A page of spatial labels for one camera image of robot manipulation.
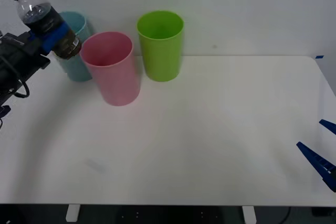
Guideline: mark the dark drink plastic bottle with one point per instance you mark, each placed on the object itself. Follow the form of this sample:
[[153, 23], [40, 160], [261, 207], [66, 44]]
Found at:
[[39, 18]]

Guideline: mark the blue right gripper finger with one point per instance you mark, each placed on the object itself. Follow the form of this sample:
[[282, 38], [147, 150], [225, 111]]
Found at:
[[317, 161], [329, 125]]

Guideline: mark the green plastic bin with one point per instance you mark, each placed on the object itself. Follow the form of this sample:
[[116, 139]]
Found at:
[[162, 56]]

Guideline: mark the pale blue plastic bin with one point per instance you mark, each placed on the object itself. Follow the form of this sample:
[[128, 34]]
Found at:
[[77, 22]]

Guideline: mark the white table leg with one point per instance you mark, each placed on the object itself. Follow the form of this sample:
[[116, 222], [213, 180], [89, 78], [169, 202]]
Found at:
[[72, 213], [249, 214]]

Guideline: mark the pink plastic bin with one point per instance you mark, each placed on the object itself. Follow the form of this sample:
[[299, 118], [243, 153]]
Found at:
[[115, 77]]

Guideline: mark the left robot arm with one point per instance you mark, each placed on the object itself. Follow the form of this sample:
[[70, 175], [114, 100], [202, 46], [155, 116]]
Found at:
[[5, 77]]

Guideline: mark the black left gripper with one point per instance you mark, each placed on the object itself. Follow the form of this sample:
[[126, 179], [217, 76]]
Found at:
[[26, 53]]

